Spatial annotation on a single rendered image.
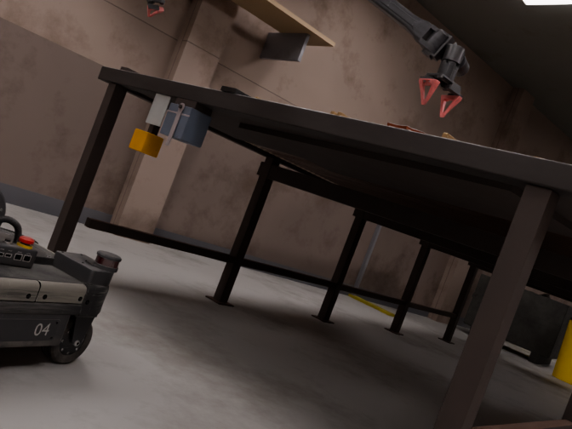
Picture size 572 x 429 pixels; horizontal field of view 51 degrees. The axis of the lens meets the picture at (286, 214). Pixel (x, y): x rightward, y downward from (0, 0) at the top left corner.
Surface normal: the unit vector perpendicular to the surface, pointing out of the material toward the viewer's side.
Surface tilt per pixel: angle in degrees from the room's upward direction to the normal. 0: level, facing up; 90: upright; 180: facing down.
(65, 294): 90
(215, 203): 90
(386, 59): 90
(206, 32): 90
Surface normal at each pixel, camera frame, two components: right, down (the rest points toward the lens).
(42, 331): 0.82, 0.32
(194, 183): 0.62, 0.24
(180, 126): -0.62, -0.23
